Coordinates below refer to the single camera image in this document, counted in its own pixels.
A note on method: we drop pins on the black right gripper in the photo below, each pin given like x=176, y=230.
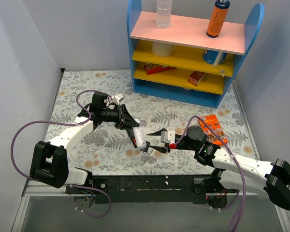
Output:
x=184, y=144

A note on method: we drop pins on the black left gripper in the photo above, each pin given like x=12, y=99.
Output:
x=122, y=117

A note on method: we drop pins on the black battery cover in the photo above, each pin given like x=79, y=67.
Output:
x=146, y=147

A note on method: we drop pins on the white remote control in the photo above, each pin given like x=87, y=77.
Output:
x=139, y=135

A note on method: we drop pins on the black remote control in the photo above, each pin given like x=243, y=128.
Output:
x=134, y=142

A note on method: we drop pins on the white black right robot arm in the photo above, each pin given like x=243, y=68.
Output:
x=265, y=178

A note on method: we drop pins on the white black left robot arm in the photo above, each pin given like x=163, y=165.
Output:
x=50, y=159

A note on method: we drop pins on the floral patterned table mat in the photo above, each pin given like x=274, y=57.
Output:
x=108, y=150

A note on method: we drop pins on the orange battery pack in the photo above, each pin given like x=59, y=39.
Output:
x=213, y=123

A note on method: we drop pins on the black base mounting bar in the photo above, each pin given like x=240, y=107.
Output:
x=191, y=188

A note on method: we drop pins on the red flat box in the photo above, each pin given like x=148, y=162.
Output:
x=151, y=68

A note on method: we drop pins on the orange red small box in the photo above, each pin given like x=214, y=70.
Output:
x=196, y=77

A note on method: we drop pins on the blue yellow pink shelf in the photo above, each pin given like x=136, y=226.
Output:
x=188, y=35

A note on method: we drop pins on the white paper roll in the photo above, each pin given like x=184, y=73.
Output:
x=162, y=49

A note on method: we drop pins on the clear plastic bottle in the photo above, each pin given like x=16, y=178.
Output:
x=164, y=8

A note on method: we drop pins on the orange cylindrical bottle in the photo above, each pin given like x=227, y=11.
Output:
x=217, y=19

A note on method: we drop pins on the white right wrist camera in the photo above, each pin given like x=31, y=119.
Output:
x=168, y=137

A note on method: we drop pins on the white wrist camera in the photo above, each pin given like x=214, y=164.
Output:
x=168, y=137
x=117, y=99

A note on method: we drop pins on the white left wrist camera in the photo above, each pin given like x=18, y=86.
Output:
x=117, y=99

